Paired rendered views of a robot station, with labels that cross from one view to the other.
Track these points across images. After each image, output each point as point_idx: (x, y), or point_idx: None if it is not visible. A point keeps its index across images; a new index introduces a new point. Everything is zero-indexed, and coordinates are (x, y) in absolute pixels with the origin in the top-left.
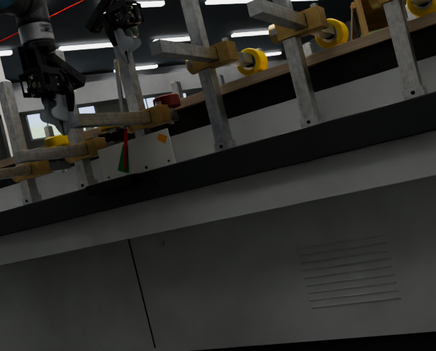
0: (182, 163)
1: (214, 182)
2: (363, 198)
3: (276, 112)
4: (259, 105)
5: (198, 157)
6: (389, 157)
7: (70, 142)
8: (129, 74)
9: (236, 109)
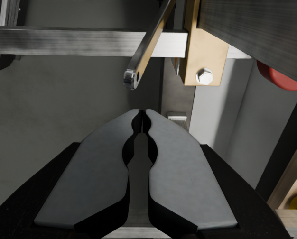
0: (162, 72)
1: (159, 93)
2: None
3: (257, 166)
4: (272, 161)
5: (162, 96)
6: None
7: None
8: (233, 46)
9: (288, 136)
